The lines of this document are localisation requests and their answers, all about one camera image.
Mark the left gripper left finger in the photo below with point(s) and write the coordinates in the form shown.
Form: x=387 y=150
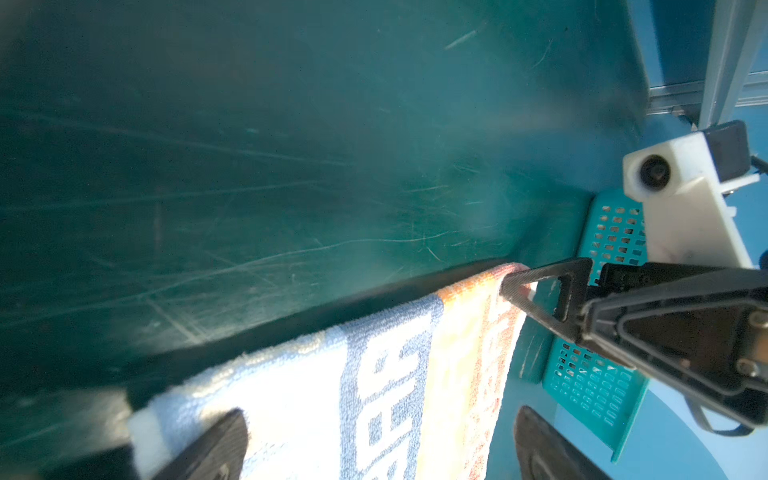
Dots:
x=218 y=454

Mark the rabbit letter striped towel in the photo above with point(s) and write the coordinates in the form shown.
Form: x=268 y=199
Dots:
x=411 y=392

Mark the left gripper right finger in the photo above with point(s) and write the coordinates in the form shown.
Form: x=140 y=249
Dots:
x=544 y=454

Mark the teal perforated plastic basket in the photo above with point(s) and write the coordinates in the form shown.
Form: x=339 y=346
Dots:
x=604 y=396

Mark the aluminium frame right post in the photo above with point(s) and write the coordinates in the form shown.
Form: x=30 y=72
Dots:
x=737 y=32

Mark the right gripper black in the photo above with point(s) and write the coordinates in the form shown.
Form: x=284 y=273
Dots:
x=700 y=330

